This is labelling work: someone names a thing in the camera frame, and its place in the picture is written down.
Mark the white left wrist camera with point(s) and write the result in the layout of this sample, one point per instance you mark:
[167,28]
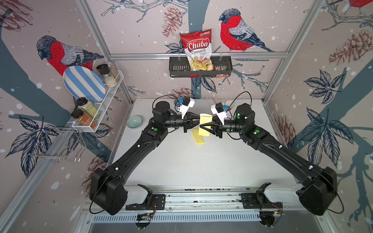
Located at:
[184,104]

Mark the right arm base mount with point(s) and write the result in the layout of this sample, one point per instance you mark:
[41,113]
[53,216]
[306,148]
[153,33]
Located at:
[257,200]

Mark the red Chuba chips bag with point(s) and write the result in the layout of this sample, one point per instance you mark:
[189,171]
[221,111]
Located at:
[198,49]

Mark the orange spice jar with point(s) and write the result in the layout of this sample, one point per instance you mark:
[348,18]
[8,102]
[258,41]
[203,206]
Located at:
[83,118]

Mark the white wire wall shelf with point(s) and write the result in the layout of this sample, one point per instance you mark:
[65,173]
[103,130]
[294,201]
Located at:
[101,107]

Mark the black wall basket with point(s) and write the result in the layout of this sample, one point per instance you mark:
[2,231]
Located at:
[179,68]

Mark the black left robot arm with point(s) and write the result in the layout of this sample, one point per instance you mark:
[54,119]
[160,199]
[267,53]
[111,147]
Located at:
[107,186]

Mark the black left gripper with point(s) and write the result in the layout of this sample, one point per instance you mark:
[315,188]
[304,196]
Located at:
[187,121]

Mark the yellow square paper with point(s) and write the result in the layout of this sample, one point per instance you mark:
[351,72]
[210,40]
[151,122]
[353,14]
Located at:
[198,138]
[204,120]

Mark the black cap salt shaker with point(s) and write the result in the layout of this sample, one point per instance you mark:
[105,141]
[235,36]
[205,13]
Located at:
[107,76]

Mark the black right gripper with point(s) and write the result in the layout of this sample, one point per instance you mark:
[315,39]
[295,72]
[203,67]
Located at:
[217,126]

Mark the blue white striped plate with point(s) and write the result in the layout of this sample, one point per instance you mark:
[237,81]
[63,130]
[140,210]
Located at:
[82,82]

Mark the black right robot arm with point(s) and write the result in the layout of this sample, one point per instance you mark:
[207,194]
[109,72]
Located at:
[317,187]

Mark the blue patterned bowl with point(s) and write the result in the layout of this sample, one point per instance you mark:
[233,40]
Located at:
[177,103]

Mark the green spice jar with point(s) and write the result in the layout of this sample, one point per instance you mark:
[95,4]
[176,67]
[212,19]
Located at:
[88,107]

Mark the light green small bowl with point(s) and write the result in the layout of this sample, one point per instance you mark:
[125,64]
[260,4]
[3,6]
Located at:
[134,122]

